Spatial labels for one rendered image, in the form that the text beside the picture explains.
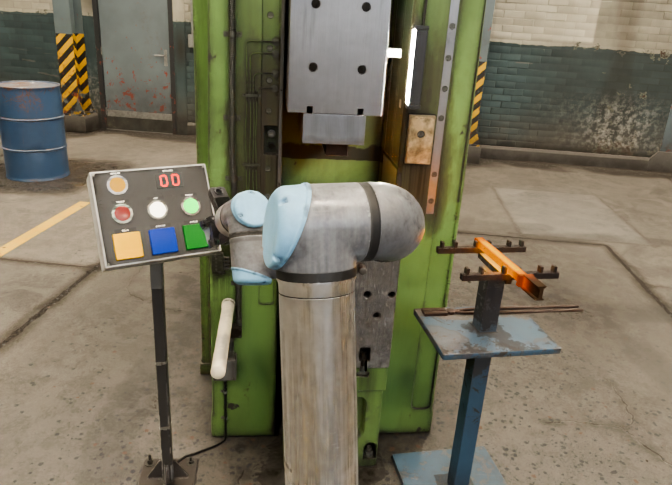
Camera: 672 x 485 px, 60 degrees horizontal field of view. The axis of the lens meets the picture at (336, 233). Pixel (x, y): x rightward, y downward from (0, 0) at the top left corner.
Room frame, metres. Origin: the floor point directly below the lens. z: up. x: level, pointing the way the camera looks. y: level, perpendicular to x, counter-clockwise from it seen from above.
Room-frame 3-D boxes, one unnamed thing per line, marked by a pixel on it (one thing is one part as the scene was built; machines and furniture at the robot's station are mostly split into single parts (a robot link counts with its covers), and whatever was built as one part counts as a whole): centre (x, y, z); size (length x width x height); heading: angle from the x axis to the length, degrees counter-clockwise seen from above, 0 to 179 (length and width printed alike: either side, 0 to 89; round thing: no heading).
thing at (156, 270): (1.68, 0.57, 0.54); 0.04 x 0.04 x 1.08; 7
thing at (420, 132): (1.99, -0.27, 1.27); 0.09 x 0.02 x 0.17; 97
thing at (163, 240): (1.57, 0.51, 1.01); 0.07 x 0.05 x 0.07; 122
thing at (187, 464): (1.68, 0.57, 0.05); 0.22 x 0.22 x 0.09; 7
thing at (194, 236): (1.62, 0.42, 1.01); 0.07 x 0.05 x 0.07; 122
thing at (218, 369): (1.70, 0.36, 0.62); 0.44 x 0.05 x 0.05; 7
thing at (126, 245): (1.52, 0.59, 1.01); 0.07 x 0.05 x 0.07; 122
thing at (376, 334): (2.05, 0.00, 0.69); 0.56 x 0.38 x 0.45; 7
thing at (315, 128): (2.03, 0.05, 1.32); 0.42 x 0.20 x 0.10; 7
